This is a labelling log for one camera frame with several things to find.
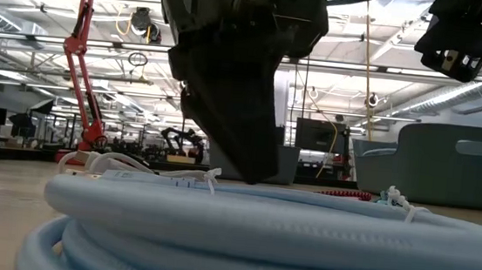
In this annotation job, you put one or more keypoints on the red desk lamp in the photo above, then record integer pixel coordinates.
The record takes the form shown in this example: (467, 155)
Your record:
(87, 8)

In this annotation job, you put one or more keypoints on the large teal plastic bin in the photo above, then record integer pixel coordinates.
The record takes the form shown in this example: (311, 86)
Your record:
(430, 169)

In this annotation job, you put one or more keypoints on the background black robot arm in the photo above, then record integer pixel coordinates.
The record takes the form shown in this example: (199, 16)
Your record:
(183, 141)

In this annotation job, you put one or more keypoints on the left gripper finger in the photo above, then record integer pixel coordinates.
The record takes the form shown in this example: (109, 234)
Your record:
(260, 110)
(210, 88)

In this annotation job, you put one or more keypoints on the background black monitor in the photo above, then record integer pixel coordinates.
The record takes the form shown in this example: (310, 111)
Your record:
(319, 135)

